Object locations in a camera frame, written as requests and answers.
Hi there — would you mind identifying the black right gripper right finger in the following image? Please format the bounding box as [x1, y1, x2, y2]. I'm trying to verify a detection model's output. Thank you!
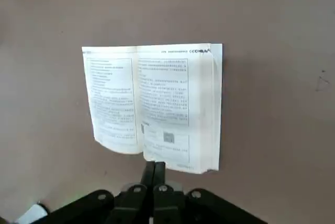
[154, 161, 267, 224]

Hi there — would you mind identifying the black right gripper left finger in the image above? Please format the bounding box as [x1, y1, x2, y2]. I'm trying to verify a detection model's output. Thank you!
[51, 161, 155, 224]

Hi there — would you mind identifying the white paperback book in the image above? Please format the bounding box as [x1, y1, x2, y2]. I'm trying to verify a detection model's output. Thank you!
[81, 42, 224, 174]

